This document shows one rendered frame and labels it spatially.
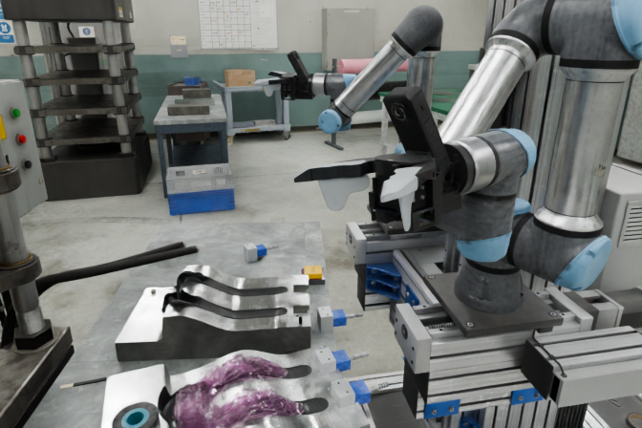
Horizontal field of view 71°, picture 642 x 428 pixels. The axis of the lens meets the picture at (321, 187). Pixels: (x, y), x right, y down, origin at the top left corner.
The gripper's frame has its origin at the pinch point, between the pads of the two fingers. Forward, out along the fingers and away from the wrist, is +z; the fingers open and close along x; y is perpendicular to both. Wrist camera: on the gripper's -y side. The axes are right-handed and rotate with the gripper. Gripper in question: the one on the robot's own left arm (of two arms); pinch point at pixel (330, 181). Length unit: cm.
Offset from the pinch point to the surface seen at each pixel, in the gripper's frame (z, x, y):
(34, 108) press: -7, 471, -11
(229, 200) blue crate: -139, 351, 89
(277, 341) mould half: -21, 57, 54
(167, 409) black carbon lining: 10, 49, 53
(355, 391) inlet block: -25, 30, 55
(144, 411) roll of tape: 15, 42, 46
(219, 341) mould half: -9, 65, 52
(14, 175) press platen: 26, 95, 5
